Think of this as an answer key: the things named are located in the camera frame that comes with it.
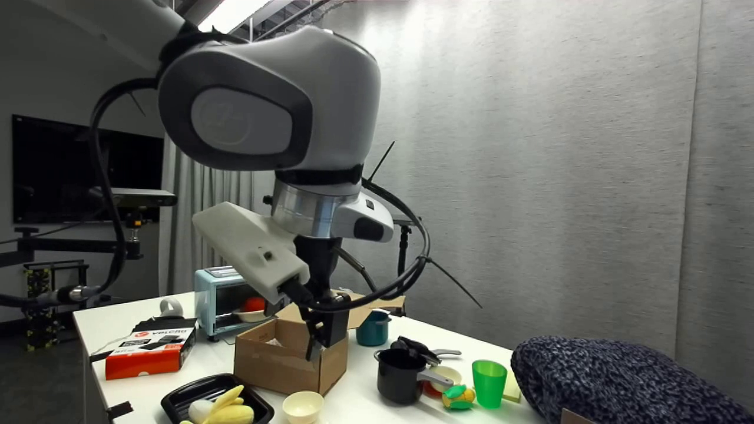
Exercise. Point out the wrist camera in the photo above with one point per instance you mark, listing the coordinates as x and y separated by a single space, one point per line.
247 247

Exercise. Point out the light blue toaster oven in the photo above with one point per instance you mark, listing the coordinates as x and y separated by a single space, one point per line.
213 300

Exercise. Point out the yellow plush toy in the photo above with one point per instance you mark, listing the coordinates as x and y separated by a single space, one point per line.
231 412

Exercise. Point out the white tape roll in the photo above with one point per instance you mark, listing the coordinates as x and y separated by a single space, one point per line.
171 307

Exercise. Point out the stand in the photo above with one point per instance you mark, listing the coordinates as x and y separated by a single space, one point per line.
403 247

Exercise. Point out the yellow and green toy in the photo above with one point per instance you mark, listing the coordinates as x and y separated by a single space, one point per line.
458 398

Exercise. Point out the teal pot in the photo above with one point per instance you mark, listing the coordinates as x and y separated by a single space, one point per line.
371 334

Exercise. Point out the cardboard box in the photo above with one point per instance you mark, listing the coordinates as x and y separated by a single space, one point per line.
277 359

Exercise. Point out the black tongs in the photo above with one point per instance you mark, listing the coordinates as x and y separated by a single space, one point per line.
419 348

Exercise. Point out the green plastic cup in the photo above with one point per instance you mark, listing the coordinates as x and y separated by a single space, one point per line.
489 383

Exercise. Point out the white bowl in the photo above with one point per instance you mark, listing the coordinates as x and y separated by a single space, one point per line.
303 406

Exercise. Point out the orange toy food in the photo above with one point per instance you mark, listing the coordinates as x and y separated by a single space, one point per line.
254 304

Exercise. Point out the small white plate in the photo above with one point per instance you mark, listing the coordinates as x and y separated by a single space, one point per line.
450 374

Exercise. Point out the yellow sponge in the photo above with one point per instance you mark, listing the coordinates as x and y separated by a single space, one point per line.
511 391

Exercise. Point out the black rack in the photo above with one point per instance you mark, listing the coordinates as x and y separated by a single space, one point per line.
38 306

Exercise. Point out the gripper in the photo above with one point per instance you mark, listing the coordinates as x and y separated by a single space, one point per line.
327 325

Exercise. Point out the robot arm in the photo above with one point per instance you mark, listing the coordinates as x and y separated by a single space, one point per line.
330 100

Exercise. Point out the blue patterned cushion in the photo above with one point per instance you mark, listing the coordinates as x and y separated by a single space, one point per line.
612 383

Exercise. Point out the orange and black carton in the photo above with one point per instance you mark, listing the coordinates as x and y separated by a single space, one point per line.
147 356

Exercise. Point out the black wall monitor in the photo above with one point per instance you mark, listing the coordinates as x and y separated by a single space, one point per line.
53 171

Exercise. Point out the ceiling light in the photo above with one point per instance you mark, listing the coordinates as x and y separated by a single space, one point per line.
232 13

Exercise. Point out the white dish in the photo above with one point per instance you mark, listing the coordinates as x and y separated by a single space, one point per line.
252 316

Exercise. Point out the camera on mount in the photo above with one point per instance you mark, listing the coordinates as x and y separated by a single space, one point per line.
141 198

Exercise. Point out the grey curtain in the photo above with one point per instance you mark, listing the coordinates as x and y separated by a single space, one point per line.
188 235

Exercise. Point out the black plastic tray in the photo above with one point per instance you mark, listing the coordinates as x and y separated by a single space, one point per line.
188 396

